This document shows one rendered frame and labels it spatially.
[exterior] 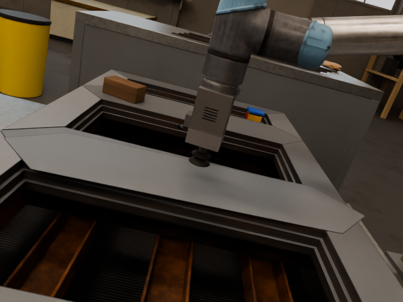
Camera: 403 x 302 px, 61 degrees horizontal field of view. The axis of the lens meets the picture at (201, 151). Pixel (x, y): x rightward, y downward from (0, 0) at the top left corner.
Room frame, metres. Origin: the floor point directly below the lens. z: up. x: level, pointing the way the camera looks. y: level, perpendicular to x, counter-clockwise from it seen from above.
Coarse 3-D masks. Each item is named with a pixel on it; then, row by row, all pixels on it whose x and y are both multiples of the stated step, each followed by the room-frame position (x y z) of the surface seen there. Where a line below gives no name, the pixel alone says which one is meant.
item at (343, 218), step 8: (320, 192) 0.71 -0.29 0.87; (328, 200) 0.68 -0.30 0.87; (336, 200) 0.69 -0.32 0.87; (328, 208) 0.64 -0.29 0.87; (336, 208) 0.65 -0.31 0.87; (344, 208) 0.66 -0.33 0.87; (336, 216) 0.62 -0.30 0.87; (344, 216) 0.62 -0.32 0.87; (352, 216) 0.63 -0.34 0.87; (336, 224) 0.58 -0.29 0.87; (344, 224) 0.59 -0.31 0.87; (352, 224) 0.60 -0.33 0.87
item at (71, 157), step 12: (60, 144) 0.61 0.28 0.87; (72, 144) 0.62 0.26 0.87; (84, 144) 0.63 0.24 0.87; (96, 144) 0.65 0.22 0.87; (48, 156) 0.55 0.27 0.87; (60, 156) 0.56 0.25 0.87; (72, 156) 0.57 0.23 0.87; (84, 156) 0.58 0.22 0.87; (36, 168) 0.50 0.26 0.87; (48, 168) 0.51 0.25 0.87; (60, 168) 0.52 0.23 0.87; (72, 168) 0.53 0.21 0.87; (84, 168) 0.54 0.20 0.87
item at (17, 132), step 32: (160, 96) 1.29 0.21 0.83; (192, 96) 1.31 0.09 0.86; (32, 128) 0.65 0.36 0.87; (64, 128) 0.69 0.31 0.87; (160, 128) 0.96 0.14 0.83; (288, 160) 0.88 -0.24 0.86; (0, 192) 0.44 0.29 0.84; (64, 192) 0.51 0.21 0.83; (96, 192) 0.52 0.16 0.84; (128, 192) 0.53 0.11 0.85; (192, 224) 0.52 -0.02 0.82; (224, 224) 0.53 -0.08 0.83; (256, 224) 0.54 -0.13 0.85; (288, 224) 0.55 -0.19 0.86; (320, 256) 0.52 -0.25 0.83; (352, 288) 0.41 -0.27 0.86
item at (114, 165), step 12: (108, 144) 0.66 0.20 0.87; (120, 144) 0.68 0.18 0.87; (96, 156) 0.60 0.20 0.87; (108, 156) 0.61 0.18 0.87; (120, 156) 0.62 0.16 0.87; (132, 156) 0.64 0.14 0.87; (96, 168) 0.55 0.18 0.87; (108, 168) 0.56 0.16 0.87; (120, 168) 0.57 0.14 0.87; (132, 168) 0.59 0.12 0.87; (96, 180) 0.51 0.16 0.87; (108, 180) 0.52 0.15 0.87; (120, 180) 0.53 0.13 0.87
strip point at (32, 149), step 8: (24, 136) 0.60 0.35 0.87; (32, 136) 0.61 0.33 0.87; (40, 136) 0.62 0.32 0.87; (48, 136) 0.63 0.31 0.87; (56, 136) 0.64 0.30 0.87; (64, 136) 0.65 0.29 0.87; (16, 144) 0.56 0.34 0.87; (24, 144) 0.57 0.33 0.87; (32, 144) 0.57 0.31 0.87; (40, 144) 0.58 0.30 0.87; (48, 144) 0.59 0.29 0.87; (56, 144) 0.60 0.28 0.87; (16, 152) 0.53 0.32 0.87; (24, 152) 0.54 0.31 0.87; (32, 152) 0.55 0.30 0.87; (40, 152) 0.55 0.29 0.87; (48, 152) 0.56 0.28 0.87; (24, 160) 0.51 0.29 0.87; (32, 160) 0.52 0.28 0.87; (40, 160) 0.53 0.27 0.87
